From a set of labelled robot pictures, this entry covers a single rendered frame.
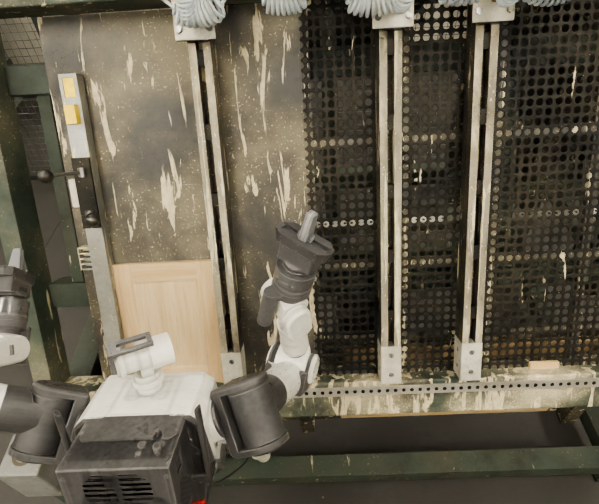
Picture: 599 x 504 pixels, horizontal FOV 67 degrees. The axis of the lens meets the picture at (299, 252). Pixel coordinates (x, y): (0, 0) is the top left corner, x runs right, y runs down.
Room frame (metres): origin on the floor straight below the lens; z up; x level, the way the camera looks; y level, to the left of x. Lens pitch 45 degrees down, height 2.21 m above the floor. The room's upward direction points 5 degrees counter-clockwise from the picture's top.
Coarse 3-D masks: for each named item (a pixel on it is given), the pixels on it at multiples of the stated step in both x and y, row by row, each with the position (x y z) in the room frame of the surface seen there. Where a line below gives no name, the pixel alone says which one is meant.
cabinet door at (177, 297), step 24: (120, 264) 0.97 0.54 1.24; (144, 264) 0.96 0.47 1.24; (168, 264) 0.95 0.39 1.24; (192, 264) 0.95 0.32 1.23; (120, 288) 0.92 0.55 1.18; (144, 288) 0.92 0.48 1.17; (168, 288) 0.92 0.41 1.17; (192, 288) 0.91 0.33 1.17; (120, 312) 0.88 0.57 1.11; (144, 312) 0.88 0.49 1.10; (168, 312) 0.88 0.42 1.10; (192, 312) 0.87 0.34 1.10; (216, 312) 0.86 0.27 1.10; (192, 336) 0.83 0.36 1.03; (216, 336) 0.82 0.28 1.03; (192, 360) 0.79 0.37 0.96; (216, 360) 0.78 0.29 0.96
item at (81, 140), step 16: (80, 80) 1.23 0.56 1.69; (64, 96) 1.19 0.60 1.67; (80, 96) 1.19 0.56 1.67; (80, 112) 1.17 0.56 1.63; (80, 128) 1.15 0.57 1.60; (80, 144) 1.13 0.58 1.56; (96, 160) 1.13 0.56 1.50; (96, 176) 1.10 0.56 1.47; (96, 192) 1.06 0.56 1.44; (96, 240) 0.99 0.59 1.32; (96, 256) 0.96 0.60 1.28; (112, 256) 0.99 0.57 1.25; (96, 272) 0.94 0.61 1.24; (112, 272) 0.95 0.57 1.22; (96, 288) 0.91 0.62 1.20; (112, 288) 0.91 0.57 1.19; (112, 304) 0.88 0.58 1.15; (112, 320) 0.86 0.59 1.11; (112, 336) 0.83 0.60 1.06
